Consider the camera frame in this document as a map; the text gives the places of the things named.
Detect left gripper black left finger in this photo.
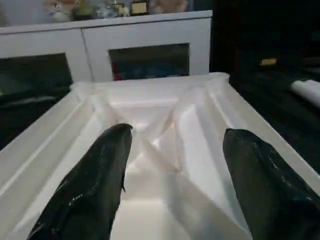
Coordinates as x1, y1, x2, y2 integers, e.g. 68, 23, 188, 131
27, 122, 133, 240

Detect white cabinet with glass doors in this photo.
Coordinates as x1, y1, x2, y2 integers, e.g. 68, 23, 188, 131
0, 9, 213, 83

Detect gold framed plaque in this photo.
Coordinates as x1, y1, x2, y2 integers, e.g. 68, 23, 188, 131
130, 1, 150, 15

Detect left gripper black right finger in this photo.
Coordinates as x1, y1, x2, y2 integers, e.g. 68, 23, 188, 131
223, 128, 320, 240

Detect black glossy mat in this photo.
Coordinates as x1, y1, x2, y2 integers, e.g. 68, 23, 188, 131
0, 67, 320, 176

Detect white plastic table leg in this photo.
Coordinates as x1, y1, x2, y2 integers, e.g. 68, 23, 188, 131
289, 79, 320, 107

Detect small yellow label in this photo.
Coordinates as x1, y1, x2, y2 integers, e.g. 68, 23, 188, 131
259, 57, 278, 67

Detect flower bouquet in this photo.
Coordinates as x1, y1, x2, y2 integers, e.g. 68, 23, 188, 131
44, 0, 83, 21

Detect white plastic stool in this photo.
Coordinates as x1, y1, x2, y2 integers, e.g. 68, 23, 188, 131
0, 71, 320, 240

